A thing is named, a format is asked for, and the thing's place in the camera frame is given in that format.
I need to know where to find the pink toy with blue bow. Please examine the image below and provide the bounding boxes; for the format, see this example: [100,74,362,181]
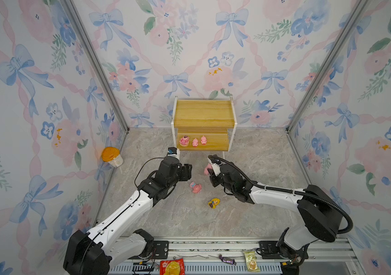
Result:
[190,182,202,194]

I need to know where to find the yellow bear toy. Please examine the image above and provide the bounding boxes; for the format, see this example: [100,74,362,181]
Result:
[208,198,221,209]

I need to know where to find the red snack packet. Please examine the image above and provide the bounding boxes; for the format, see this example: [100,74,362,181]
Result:
[160,258,185,275]

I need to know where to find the wooden two-tier shelf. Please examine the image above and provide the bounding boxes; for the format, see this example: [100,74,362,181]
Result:
[171,96,238,157]

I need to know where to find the aluminium rail base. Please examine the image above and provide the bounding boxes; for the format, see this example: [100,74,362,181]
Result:
[107,237,365,275]

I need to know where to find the pink pig toy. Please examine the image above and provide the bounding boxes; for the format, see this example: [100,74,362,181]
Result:
[201,136,207,145]
[192,138,198,148]
[204,163,213,175]

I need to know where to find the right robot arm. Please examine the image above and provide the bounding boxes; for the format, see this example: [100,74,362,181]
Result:
[208,155,353,266]

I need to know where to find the pink bear toy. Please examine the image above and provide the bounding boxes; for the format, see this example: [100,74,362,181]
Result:
[179,135,190,147]

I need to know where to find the purple wrapped candy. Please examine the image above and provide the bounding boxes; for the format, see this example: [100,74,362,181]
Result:
[219,254,237,265]

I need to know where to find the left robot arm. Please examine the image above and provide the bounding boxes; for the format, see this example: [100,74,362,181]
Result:
[63,155,192,275]

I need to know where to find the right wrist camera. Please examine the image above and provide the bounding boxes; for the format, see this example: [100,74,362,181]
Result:
[211,163,221,176]

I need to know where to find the green snack packet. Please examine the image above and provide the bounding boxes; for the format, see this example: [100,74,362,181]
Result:
[244,251,261,272]

